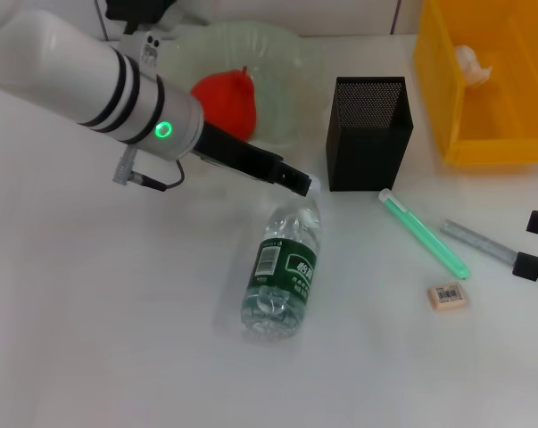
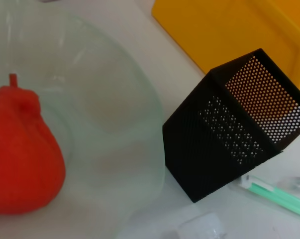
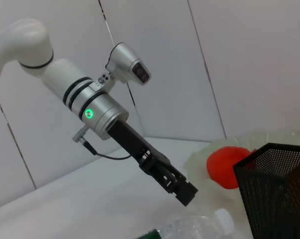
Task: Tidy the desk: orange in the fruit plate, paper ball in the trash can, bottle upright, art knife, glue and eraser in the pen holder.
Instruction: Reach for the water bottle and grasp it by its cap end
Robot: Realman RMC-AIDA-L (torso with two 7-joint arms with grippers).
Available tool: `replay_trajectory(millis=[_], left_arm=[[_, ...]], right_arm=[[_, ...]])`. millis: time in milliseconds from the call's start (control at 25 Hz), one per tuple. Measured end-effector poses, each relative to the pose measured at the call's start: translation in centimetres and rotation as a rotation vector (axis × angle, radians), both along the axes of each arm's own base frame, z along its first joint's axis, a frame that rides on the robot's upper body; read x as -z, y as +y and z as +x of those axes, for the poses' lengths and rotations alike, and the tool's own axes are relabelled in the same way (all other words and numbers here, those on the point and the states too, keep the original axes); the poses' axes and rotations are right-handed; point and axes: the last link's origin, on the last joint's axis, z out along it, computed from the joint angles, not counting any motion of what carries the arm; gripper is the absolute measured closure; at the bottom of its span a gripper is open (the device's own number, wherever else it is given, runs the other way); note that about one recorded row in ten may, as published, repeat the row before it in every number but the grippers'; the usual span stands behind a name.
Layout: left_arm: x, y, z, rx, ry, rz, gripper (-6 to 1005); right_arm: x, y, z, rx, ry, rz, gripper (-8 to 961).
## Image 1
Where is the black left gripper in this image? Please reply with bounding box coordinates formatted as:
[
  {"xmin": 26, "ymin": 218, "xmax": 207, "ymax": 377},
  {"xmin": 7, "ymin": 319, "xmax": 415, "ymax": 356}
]
[{"xmin": 192, "ymin": 122, "xmax": 314, "ymax": 197}]

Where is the beige eraser with barcode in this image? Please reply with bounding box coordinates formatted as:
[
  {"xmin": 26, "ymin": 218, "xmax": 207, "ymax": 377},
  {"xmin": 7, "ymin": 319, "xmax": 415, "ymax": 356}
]
[{"xmin": 426, "ymin": 283, "xmax": 470, "ymax": 311}]

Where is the clear green-label water bottle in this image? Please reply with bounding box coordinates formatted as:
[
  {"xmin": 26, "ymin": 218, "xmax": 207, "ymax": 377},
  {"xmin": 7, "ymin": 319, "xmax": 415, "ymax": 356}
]
[{"xmin": 240, "ymin": 172, "xmax": 324, "ymax": 342}]

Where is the orange fruit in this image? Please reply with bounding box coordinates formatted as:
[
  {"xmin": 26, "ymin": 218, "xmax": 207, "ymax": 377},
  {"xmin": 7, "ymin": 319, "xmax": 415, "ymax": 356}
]
[{"xmin": 190, "ymin": 65, "xmax": 258, "ymax": 144}]

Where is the green translucent pen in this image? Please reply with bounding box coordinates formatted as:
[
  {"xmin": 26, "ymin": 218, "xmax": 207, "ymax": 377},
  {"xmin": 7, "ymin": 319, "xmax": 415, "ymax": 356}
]
[{"xmin": 377, "ymin": 187, "xmax": 470, "ymax": 281}]

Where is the white paper ball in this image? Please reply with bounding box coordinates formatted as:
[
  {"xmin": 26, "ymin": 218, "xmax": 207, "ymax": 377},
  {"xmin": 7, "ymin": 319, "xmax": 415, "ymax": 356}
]
[{"xmin": 454, "ymin": 44, "xmax": 493, "ymax": 86}]

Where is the silver glitter pen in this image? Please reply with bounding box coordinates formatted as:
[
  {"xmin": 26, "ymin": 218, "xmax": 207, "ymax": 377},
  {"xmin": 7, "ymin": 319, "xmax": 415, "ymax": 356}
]
[{"xmin": 438, "ymin": 217, "xmax": 519, "ymax": 267}]

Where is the black mesh pen holder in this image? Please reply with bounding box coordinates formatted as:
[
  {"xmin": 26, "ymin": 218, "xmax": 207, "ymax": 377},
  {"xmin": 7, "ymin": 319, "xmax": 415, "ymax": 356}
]
[{"xmin": 325, "ymin": 76, "xmax": 415, "ymax": 193}]

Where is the green glass fruit plate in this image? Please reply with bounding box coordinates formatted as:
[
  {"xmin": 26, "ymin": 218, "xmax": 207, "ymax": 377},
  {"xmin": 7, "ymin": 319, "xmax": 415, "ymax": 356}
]
[{"xmin": 159, "ymin": 20, "xmax": 326, "ymax": 155}]

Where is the yellow plastic bin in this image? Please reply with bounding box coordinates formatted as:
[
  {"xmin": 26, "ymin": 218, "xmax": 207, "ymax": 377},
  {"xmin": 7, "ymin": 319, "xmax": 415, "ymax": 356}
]
[{"xmin": 411, "ymin": 0, "xmax": 538, "ymax": 167}]

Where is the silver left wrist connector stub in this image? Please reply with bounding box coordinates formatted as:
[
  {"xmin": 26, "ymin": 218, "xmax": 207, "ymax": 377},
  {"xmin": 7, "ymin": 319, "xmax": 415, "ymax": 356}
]
[{"xmin": 112, "ymin": 145, "xmax": 138, "ymax": 185}]

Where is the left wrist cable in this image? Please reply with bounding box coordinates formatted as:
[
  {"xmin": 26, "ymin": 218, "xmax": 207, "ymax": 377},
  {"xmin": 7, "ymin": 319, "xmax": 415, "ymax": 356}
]
[{"xmin": 129, "ymin": 159, "xmax": 185, "ymax": 192}]

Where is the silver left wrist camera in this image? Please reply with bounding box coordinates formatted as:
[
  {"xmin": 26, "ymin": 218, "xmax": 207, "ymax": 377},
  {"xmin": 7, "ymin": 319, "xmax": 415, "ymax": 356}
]
[{"xmin": 119, "ymin": 29, "xmax": 162, "ymax": 68}]

